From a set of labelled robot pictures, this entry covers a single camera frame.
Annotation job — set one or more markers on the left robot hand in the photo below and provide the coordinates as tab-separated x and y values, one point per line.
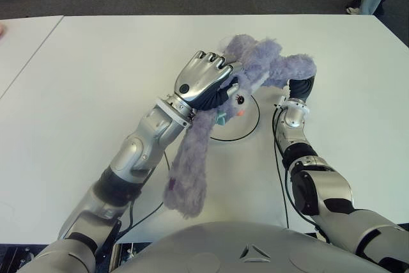
201	78

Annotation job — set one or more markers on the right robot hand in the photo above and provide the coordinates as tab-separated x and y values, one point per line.
302	89

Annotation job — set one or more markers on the purple plush bunny doll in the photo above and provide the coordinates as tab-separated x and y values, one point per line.
191	170

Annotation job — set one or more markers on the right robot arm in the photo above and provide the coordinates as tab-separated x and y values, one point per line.
326	186

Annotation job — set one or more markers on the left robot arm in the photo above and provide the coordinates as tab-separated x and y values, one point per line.
137	154

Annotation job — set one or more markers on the white plate black rim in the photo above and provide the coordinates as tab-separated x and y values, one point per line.
239	122

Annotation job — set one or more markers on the grey robot torso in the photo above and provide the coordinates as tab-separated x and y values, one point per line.
223	247

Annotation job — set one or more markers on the small pink object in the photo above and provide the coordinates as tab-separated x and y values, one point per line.
1	30

